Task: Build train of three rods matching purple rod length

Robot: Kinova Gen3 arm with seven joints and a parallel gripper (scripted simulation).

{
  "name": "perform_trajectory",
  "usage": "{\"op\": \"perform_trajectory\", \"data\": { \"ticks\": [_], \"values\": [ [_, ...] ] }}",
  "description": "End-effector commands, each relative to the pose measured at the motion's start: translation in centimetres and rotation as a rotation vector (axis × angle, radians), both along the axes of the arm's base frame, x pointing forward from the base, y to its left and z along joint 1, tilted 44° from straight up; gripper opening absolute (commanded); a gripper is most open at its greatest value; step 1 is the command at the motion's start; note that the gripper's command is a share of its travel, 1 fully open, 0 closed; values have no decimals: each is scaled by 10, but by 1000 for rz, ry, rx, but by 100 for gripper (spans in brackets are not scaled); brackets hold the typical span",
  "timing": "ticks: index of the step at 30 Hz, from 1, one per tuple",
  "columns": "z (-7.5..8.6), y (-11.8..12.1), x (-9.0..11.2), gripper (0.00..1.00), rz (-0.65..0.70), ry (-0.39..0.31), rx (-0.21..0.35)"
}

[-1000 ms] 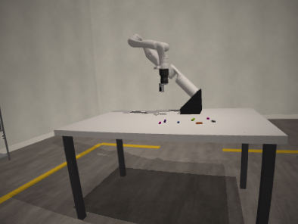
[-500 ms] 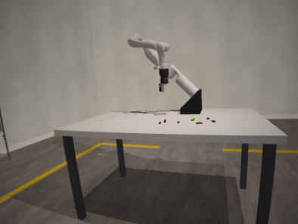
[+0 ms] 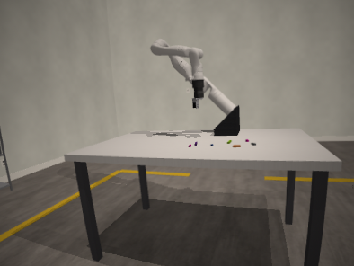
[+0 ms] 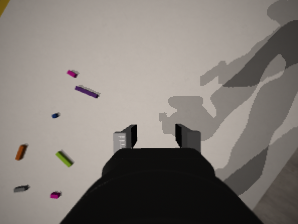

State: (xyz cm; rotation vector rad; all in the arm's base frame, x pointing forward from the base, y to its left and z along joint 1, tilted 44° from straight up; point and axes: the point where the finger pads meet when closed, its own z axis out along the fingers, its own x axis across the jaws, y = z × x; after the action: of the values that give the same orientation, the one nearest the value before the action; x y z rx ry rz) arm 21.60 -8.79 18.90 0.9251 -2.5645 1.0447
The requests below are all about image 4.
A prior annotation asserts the orange-brown rectangular block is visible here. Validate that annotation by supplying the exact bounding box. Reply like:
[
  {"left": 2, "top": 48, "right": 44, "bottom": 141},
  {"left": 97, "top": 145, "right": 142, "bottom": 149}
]
[{"left": 15, "top": 144, "right": 27, "bottom": 161}]

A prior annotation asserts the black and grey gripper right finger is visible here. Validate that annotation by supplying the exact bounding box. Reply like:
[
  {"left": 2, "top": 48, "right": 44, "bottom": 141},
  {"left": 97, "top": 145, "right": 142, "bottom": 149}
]
[{"left": 175, "top": 124, "right": 201, "bottom": 154}]

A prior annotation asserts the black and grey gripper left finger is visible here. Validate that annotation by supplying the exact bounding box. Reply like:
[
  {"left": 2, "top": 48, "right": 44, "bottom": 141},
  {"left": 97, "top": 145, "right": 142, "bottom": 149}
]
[{"left": 113, "top": 124, "right": 137, "bottom": 154}]

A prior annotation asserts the purple rod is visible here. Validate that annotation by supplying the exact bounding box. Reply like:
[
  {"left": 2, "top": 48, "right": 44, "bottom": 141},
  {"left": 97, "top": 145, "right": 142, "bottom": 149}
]
[{"left": 75, "top": 86, "right": 98, "bottom": 98}]

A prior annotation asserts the dark grey rectangular block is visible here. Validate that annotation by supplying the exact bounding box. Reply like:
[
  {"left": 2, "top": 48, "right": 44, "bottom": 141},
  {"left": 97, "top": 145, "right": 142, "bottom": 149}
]
[{"left": 13, "top": 186, "right": 28, "bottom": 193}]

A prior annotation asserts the lime green rod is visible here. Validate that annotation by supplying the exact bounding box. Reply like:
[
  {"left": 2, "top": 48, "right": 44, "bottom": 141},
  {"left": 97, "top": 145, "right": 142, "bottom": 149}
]
[{"left": 55, "top": 151, "right": 73, "bottom": 168}]

